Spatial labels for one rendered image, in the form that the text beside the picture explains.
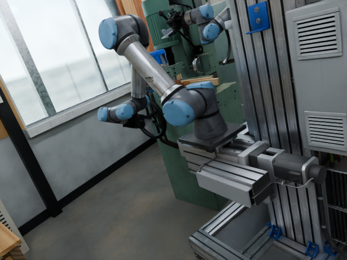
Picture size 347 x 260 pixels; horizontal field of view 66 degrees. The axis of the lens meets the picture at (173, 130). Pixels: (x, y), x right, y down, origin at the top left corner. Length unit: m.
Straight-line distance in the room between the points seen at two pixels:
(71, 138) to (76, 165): 0.29
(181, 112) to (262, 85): 0.34
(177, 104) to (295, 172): 0.46
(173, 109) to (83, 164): 2.12
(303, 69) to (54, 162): 2.41
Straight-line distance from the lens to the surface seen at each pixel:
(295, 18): 0.93
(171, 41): 1.84
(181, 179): 2.13
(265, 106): 1.13
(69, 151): 2.92
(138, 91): 1.36
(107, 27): 1.13
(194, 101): 1.03
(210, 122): 1.14
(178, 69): 1.92
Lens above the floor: 1.26
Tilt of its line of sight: 19 degrees down
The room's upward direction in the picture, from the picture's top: 17 degrees counter-clockwise
